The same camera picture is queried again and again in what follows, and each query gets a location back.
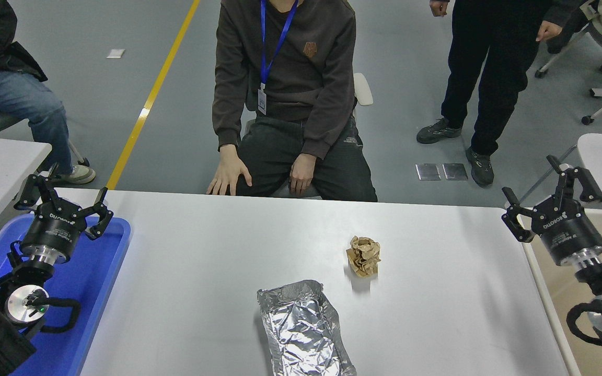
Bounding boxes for large pale bin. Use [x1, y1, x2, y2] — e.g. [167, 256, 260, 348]
[511, 207, 602, 376]

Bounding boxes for lanyard person's right hand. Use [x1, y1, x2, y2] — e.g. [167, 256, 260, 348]
[206, 145, 253, 196]

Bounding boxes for seated person with lanyard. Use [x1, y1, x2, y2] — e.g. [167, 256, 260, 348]
[206, 0, 378, 202]

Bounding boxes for standing person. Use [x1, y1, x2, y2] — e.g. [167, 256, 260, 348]
[416, 0, 564, 187]

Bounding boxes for seated person in jeans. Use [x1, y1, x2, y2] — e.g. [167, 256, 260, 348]
[0, 0, 97, 184]

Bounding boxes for dark jacket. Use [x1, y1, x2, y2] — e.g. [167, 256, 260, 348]
[546, 0, 590, 54]

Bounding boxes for blue plastic tray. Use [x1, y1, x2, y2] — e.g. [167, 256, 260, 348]
[0, 213, 132, 376]

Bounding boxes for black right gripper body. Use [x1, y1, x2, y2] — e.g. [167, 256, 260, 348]
[534, 197, 602, 267]

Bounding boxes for tan paper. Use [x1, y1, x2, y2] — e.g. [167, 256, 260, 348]
[346, 236, 381, 278]

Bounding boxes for foil tray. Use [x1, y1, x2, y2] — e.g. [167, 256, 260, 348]
[257, 279, 357, 376]

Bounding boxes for lanyard person's left hand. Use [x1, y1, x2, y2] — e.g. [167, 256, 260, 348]
[289, 153, 317, 196]

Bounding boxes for blue lanyard with badge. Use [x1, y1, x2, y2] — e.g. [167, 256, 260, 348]
[257, 0, 299, 115]

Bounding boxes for standing person's left hand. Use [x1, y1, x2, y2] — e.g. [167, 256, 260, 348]
[536, 21, 563, 42]

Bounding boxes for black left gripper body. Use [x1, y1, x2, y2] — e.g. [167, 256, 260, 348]
[20, 205, 88, 260]

